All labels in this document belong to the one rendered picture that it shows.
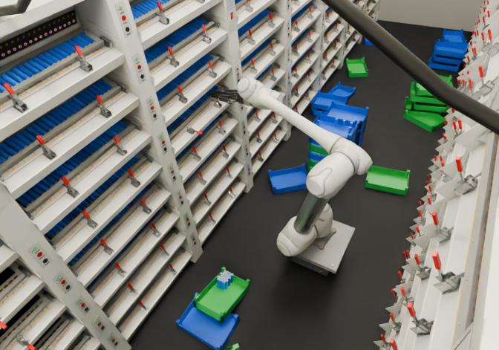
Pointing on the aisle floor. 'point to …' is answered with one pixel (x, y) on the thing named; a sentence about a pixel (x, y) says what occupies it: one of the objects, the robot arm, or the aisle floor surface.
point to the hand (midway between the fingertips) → (217, 94)
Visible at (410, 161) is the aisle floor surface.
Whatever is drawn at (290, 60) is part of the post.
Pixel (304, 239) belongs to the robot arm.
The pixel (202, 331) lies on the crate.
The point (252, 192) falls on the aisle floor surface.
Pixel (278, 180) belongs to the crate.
